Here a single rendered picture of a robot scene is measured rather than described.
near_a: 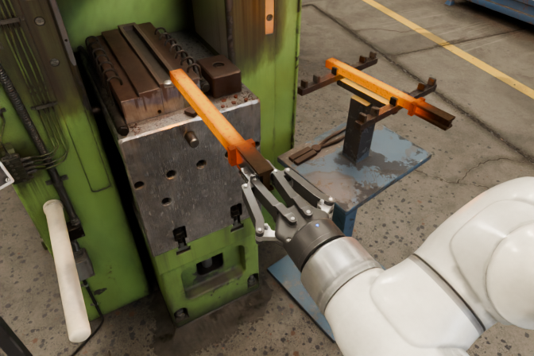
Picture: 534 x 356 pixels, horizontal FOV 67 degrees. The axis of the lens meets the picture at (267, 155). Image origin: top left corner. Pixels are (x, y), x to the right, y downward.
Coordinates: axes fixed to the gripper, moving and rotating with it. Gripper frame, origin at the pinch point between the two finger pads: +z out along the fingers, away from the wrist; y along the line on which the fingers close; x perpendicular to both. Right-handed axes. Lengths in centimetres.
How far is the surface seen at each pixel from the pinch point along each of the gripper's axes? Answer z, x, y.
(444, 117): 5, -11, 53
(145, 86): 46.4, -7.5, -5.7
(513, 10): 167, -91, 354
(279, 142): 58, -51, 41
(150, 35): 75, -8, 4
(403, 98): 16, -11, 51
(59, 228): 45, -43, -36
